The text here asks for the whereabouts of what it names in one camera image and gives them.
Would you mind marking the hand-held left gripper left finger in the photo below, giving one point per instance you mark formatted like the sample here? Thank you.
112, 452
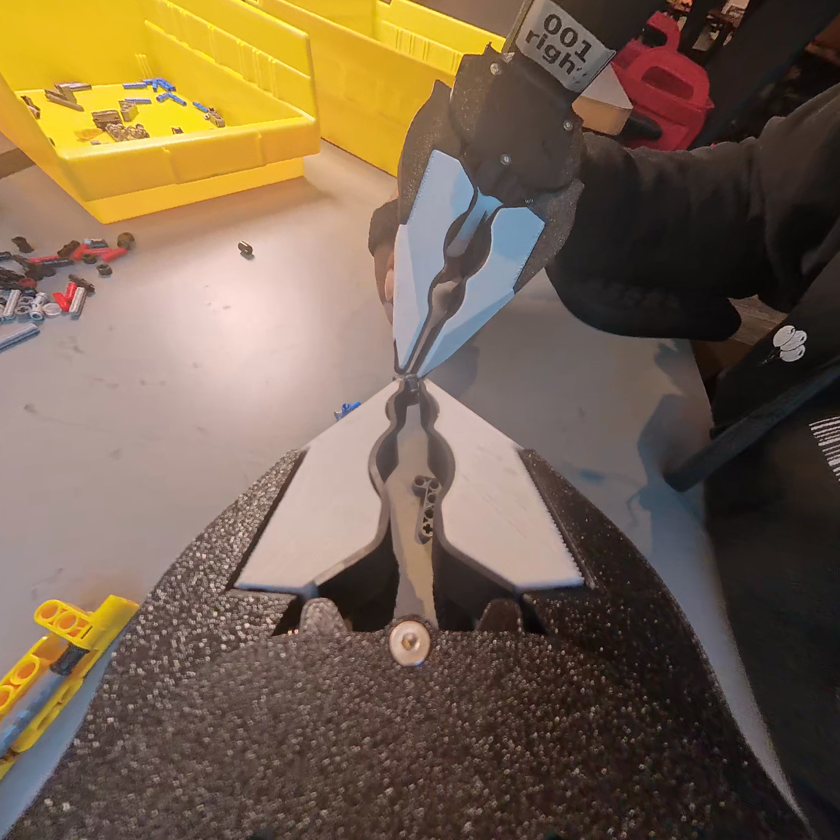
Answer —
321, 518

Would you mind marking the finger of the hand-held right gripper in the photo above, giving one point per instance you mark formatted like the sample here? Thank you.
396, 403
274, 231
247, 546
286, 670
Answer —
420, 262
505, 262

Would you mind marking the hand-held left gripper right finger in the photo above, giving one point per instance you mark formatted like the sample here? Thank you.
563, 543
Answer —
505, 518

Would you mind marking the dark grey l-shaped beam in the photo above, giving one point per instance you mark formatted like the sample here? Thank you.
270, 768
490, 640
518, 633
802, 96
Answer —
426, 518

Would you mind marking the small blue grey brick assembly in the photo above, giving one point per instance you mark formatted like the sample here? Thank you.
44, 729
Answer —
348, 410

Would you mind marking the grey double-hole connector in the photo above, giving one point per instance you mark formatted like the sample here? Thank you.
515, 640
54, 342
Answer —
408, 380

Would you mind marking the yellow plastic bin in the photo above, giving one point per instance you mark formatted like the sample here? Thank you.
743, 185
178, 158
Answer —
197, 151
367, 98

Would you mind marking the person's right forearm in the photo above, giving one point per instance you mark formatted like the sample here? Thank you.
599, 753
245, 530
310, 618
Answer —
656, 229

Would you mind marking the red plastic container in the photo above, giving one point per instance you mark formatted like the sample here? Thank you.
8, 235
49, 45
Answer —
669, 85

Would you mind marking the group of blue pegs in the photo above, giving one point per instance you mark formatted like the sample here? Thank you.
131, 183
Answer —
157, 85

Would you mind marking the group of grey brick pieces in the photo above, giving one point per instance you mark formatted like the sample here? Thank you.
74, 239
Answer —
118, 124

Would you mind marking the pile of black red pegs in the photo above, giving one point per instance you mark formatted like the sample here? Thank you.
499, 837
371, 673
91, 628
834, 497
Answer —
65, 262

